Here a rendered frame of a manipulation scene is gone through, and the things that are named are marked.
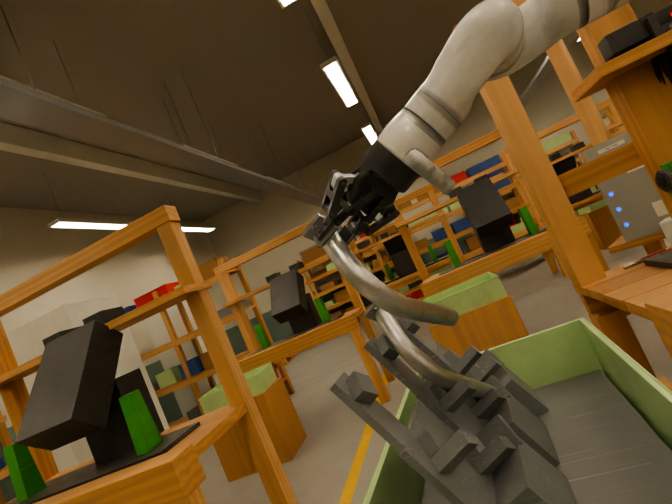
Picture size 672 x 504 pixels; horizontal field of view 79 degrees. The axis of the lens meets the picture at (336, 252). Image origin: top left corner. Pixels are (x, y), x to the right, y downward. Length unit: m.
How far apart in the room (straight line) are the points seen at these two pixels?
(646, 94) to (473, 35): 1.33
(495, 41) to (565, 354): 0.73
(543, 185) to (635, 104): 0.39
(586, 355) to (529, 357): 0.11
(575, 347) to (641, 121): 0.96
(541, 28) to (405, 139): 0.20
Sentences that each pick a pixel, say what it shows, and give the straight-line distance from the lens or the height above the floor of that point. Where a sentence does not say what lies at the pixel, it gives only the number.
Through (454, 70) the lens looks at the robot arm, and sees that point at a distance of 0.53.
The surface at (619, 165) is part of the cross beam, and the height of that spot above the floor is 1.22.
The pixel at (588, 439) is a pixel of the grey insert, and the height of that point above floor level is 0.85.
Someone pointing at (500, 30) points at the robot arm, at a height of 1.43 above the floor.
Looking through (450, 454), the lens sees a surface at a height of 1.00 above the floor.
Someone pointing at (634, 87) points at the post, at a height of 1.44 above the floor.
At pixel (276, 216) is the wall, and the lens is 12.15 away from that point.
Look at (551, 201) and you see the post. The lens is 1.66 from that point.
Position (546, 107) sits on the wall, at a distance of 12.09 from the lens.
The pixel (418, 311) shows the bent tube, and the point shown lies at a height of 1.17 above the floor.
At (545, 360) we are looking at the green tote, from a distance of 1.06.
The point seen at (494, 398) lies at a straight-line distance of 0.81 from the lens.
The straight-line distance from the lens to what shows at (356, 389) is 0.56.
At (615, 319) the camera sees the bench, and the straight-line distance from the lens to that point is 1.75.
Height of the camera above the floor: 1.25
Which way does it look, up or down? 4 degrees up
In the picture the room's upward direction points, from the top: 24 degrees counter-clockwise
